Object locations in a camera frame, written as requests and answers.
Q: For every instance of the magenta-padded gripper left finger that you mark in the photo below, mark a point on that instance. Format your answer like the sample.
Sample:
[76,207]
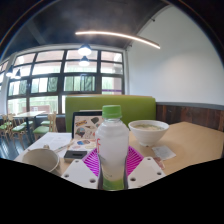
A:
[79,171]

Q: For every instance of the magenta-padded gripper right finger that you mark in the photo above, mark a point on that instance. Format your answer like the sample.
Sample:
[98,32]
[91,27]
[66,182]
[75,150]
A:
[145,171]

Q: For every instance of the clear bottle with green cap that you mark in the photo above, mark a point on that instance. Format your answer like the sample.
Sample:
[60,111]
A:
[112,143]

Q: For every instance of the small dark flat box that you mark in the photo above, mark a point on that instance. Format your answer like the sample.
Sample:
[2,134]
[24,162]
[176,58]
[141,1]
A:
[75,155]

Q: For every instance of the small paper receipt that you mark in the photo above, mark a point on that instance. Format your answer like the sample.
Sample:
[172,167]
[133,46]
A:
[163,152]

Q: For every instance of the white ceramic bowl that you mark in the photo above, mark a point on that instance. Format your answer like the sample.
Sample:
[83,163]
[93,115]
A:
[148,133]

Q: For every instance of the white paper cup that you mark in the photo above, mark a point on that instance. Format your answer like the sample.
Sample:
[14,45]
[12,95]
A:
[40,159]

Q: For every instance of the black-framed standing picture card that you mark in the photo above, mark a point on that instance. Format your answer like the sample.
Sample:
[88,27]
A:
[85,126]

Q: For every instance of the wooden chairs with green seats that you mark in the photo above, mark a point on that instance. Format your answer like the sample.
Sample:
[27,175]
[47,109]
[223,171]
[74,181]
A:
[46,128]

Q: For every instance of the green upholstered bench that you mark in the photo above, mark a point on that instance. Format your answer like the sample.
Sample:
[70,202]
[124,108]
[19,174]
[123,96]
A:
[140,108]

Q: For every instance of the wooden dining table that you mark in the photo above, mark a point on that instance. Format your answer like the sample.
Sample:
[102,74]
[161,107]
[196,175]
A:
[29,114]

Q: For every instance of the dark pendant lamp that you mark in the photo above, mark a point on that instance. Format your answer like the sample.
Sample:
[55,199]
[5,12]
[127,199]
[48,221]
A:
[84,50]
[9,72]
[84,62]
[17,75]

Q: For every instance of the long curved ceiling light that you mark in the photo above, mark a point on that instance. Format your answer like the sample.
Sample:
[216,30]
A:
[116,35]

